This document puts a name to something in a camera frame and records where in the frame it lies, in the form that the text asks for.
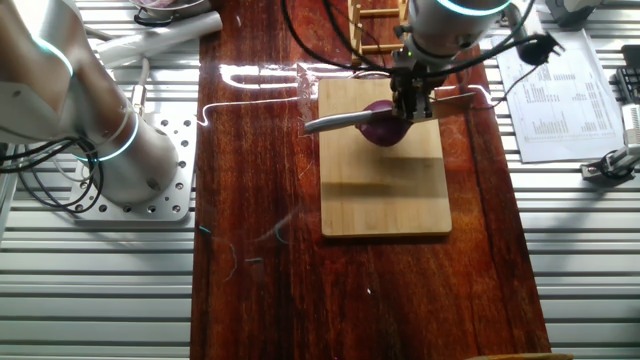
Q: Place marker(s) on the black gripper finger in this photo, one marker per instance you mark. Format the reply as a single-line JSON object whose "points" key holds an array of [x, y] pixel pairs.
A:
{"points": [[398, 105], [419, 107]]}

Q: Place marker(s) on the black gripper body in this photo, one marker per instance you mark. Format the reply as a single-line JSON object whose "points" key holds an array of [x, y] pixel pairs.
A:
{"points": [[412, 82]]}

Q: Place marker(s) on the purple onion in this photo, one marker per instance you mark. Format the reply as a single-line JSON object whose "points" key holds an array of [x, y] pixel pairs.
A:
{"points": [[385, 135]]}

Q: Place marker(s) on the steel cleaver knife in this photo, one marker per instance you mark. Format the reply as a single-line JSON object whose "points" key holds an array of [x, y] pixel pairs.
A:
{"points": [[340, 121]]}

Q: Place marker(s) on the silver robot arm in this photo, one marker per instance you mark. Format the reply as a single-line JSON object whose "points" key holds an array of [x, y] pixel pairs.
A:
{"points": [[135, 160]]}

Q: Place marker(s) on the wooden knife rack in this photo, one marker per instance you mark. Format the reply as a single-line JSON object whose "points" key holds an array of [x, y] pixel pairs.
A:
{"points": [[356, 35]]}

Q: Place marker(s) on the bamboo cutting board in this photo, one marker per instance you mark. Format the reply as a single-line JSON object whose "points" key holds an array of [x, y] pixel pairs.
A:
{"points": [[370, 200]]}

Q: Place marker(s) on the printed paper sheet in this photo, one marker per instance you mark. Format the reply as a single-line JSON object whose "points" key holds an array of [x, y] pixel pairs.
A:
{"points": [[565, 110]]}

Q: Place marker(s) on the glossy wood-grain table mat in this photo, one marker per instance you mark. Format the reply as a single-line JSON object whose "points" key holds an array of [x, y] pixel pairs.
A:
{"points": [[250, 300]]}

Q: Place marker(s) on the white plastic roll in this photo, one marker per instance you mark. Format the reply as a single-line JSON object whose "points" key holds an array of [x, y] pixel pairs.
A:
{"points": [[160, 37]]}

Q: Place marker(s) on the purple vegetable pieces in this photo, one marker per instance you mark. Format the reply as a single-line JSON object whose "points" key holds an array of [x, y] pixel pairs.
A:
{"points": [[155, 3]]}

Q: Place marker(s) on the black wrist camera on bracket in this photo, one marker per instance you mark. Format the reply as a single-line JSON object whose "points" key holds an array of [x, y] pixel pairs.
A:
{"points": [[535, 50]]}

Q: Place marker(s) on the grey metal mount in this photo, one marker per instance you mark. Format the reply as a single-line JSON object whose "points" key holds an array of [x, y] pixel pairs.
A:
{"points": [[570, 11]]}

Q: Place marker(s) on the silver bar-shaped camera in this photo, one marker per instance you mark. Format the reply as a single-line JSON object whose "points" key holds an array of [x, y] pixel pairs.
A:
{"points": [[632, 125]]}

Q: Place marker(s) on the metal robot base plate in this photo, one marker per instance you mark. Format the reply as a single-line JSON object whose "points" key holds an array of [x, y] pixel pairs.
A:
{"points": [[175, 202]]}

